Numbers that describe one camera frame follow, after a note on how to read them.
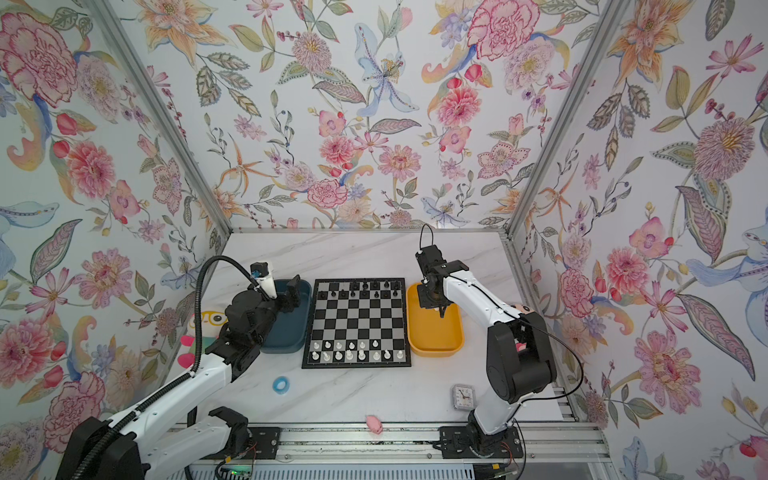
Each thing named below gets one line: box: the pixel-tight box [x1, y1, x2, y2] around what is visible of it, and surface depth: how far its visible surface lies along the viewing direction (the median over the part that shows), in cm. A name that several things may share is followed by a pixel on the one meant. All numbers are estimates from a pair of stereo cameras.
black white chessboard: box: [301, 277, 412, 369], surface depth 95 cm
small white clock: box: [452, 384, 476, 410], surface depth 81 cm
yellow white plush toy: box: [178, 310, 228, 369], surface depth 89 cm
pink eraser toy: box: [366, 415, 383, 435], surface depth 78 cm
